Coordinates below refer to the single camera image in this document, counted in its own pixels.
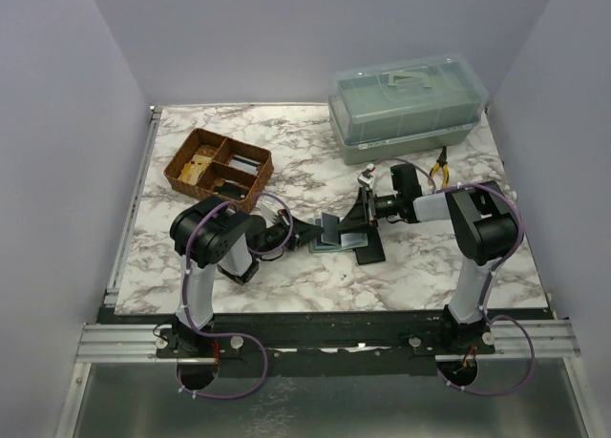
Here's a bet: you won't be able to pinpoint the grey credit card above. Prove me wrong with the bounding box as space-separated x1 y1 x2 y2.
320 213 341 245

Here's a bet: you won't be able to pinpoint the yellow handled pliers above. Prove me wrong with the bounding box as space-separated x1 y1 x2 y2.
429 146 450 188

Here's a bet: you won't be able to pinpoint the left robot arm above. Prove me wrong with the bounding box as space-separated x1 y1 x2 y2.
170 196 324 357

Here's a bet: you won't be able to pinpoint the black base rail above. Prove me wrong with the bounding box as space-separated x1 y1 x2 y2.
97 308 558 380

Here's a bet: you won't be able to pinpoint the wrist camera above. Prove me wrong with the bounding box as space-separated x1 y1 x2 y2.
257 196 284 225
357 163 376 191

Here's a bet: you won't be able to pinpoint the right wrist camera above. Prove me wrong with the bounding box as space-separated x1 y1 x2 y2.
357 163 376 191

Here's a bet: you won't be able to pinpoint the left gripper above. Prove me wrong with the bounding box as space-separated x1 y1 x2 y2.
254 209 324 260

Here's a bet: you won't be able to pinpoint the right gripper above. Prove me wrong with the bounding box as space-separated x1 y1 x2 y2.
339 187 404 235

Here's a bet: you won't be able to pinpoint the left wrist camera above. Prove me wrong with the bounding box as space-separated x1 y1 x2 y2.
257 196 284 225

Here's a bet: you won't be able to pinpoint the woven brown basket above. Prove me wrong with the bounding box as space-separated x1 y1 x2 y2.
163 128 274 213

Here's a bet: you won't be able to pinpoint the black card holder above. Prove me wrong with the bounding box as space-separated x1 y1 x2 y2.
354 228 386 266

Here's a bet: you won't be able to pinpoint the translucent green storage box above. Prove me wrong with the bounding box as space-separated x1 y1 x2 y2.
327 53 488 165

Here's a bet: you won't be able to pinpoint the green card holder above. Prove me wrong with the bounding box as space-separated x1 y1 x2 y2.
308 213 369 254

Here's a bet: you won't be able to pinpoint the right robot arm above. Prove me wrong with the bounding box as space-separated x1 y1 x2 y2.
338 162 524 354

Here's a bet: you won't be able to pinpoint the aluminium frame rail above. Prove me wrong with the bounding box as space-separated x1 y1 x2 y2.
103 106 163 308

